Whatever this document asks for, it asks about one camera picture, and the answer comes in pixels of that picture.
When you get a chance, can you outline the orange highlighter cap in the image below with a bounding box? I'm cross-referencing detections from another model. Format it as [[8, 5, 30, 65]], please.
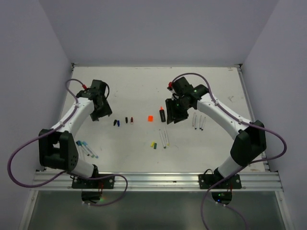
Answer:
[[148, 115, 154, 122]]

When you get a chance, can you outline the light blue capped pen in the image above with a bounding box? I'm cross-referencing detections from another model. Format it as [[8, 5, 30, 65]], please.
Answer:
[[82, 141, 99, 159]]

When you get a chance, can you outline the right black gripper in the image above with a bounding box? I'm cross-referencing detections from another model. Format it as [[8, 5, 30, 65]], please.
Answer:
[[166, 96, 192, 123]]

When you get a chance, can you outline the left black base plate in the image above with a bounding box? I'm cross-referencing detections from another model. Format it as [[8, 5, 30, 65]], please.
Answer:
[[71, 173, 115, 190]]

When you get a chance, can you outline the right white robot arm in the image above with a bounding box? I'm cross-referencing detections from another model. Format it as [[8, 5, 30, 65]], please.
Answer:
[[165, 77, 266, 188]]

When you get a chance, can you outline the teal capped pen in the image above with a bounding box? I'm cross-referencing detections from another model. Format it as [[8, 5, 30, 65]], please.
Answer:
[[80, 141, 94, 158]]

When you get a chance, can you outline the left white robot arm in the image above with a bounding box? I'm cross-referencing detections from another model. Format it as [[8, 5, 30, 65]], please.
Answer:
[[38, 80, 112, 188]]

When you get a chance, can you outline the black orange highlighter body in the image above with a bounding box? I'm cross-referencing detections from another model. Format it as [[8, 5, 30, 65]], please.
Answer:
[[159, 106, 166, 122]]

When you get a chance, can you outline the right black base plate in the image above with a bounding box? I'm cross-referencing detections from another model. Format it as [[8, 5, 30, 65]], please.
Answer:
[[198, 169, 242, 189]]

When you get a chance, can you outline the yellow marker pen body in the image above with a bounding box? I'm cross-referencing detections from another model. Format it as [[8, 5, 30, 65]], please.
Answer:
[[164, 128, 169, 146]]

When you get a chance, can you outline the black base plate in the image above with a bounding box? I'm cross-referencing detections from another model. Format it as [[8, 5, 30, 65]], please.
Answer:
[[71, 173, 115, 190], [198, 169, 242, 189]]

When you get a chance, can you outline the green marker pen body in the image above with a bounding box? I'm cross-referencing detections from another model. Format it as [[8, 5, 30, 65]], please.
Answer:
[[159, 129, 166, 149]]

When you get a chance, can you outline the aluminium mounting rail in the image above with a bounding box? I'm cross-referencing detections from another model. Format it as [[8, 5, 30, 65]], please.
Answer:
[[35, 172, 283, 192]]

